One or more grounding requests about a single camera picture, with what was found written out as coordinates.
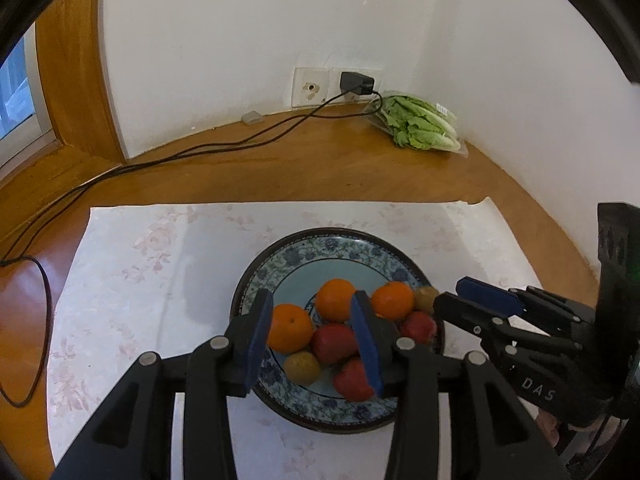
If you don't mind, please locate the white wall socket plate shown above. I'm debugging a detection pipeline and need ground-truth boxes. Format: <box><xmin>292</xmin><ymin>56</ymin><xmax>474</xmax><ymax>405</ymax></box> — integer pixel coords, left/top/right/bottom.
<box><xmin>292</xmin><ymin>66</ymin><xmax>332</xmax><ymax>109</ymax></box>
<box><xmin>329</xmin><ymin>67</ymin><xmax>384</xmax><ymax>104</ymax></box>

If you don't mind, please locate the olive-brown pear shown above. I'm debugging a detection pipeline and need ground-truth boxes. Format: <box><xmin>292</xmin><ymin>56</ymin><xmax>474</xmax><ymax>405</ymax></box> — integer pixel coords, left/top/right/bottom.
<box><xmin>414</xmin><ymin>285</ymin><xmax>441</xmax><ymax>312</ymax></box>

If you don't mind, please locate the red apple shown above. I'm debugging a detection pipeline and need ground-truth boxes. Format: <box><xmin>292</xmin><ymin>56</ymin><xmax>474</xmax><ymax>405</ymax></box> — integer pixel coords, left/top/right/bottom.
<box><xmin>311</xmin><ymin>322</ymin><xmax>361</xmax><ymax>367</ymax></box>
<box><xmin>332</xmin><ymin>357</ymin><xmax>376</xmax><ymax>402</ymax></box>
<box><xmin>398</xmin><ymin>310</ymin><xmax>438</xmax><ymax>345</ymax></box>

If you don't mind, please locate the black cable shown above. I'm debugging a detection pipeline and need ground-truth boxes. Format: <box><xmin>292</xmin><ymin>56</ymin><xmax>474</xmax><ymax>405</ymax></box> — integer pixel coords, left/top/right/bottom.
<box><xmin>0</xmin><ymin>92</ymin><xmax>383</xmax><ymax>266</ymax></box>
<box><xmin>0</xmin><ymin>91</ymin><xmax>383</xmax><ymax>408</ymax></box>

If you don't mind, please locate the window glass pane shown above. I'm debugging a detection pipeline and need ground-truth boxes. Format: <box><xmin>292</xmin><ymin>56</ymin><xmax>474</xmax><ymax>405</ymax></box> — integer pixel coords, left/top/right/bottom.
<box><xmin>0</xmin><ymin>35</ymin><xmax>53</xmax><ymax>173</ymax></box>

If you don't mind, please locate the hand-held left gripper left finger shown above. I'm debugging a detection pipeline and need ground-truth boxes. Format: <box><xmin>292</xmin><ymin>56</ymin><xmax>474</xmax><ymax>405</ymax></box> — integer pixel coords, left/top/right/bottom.
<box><xmin>52</xmin><ymin>289</ymin><xmax>275</xmax><ymax>480</ymax></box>

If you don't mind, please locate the large oval orange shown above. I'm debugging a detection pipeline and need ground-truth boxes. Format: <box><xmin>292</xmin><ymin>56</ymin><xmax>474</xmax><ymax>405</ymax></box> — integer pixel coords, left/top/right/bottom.
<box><xmin>266</xmin><ymin>303</ymin><xmax>315</xmax><ymax>354</ymax></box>

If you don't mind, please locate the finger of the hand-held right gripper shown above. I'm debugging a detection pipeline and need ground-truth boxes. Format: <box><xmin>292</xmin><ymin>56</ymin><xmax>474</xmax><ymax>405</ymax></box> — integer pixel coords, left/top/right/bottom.
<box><xmin>434</xmin><ymin>292</ymin><xmax>581</xmax><ymax>357</ymax></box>
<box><xmin>456</xmin><ymin>276</ymin><xmax>596</xmax><ymax>328</ymax></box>

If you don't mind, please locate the small orange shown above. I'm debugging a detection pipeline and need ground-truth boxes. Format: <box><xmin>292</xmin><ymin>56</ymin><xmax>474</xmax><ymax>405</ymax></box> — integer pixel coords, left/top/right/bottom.
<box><xmin>370</xmin><ymin>281</ymin><xmax>417</xmax><ymax>322</ymax></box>

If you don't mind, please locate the black plug-in charger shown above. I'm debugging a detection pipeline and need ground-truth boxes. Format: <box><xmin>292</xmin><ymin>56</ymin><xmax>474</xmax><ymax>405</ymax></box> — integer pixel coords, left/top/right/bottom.
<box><xmin>340</xmin><ymin>71</ymin><xmax>376</xmax><ymax>96</ymax></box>

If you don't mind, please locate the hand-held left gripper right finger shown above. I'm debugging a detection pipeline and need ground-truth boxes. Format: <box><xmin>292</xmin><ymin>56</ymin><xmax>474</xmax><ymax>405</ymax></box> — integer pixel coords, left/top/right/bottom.
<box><xmin>350</xmin><ymin>290</ymin><xmax>571</xmax><ymax>480</ymax></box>

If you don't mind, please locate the bagged green lettuce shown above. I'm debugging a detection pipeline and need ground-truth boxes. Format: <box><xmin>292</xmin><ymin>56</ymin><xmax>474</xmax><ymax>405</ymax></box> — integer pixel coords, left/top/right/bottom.
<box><xmin>367</xmin><ymin>91</ymin><xmax>468</xmax><ymax>157</ymax></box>

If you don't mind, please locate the yellow-brown pear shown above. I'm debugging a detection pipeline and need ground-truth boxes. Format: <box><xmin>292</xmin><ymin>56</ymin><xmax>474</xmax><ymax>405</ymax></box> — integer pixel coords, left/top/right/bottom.
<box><xmin>284</xmin><ymin>351</ymin><xmax>321</xmax><ymax>387</ymax></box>

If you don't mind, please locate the white floral table mat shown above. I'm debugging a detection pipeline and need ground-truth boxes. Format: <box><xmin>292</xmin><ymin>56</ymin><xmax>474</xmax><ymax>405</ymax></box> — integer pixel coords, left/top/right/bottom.
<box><xmin>47</xmin><ymin>197</ymin><xmax>543</xmax><ymax>466</ymax></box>

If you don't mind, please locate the person's right hand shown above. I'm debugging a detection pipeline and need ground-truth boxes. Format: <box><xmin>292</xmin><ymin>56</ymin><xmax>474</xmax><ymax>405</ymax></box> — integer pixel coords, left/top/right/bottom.
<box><xmin>537</xmin><ymin>408</ymin><xmax>603</xmax><ymax>450</ymax></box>

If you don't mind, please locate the blue floral ceramic plate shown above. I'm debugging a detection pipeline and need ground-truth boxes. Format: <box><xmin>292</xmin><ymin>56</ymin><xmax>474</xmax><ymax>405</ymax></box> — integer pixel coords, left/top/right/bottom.
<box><xmin>230</xmin><ymin>228</ymin><xmax>446</xmax><ymax>433</ymax></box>

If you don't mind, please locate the round orange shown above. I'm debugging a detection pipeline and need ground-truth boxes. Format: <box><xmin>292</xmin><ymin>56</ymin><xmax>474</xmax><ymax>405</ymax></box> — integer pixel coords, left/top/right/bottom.
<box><xmin>315</xmin><ymin>278</ymin><xmax>357</xmax><ymax>323</ymax></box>

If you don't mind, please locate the wooden window frame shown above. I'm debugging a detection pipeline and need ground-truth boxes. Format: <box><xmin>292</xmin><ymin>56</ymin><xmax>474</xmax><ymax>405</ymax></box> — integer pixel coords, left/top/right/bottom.
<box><xmin>35</xmin><ymin>0</ymin><xmax>126</xmax><ymax>166</ymax></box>

